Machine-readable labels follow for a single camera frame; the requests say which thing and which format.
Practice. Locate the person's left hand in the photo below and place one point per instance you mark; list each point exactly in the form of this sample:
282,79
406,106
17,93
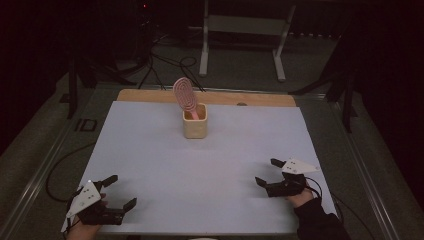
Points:
81,231

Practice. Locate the person's right hand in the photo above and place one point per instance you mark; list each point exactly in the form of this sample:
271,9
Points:
300,199

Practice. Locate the black square floor frame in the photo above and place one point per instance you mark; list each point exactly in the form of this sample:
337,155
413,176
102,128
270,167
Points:
80,125

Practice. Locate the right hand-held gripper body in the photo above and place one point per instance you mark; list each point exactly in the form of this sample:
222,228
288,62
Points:
296,166

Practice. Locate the white table mat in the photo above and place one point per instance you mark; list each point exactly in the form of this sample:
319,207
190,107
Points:
166,173

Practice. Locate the square wooden holder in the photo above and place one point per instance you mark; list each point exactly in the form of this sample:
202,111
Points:
195,130

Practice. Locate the white metal stand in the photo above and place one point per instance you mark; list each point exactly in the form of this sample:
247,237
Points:
246,25

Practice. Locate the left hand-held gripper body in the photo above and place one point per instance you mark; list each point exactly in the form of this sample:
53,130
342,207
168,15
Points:
85,198

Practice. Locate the pink hairbrush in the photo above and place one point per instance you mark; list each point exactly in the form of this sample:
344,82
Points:
185,93

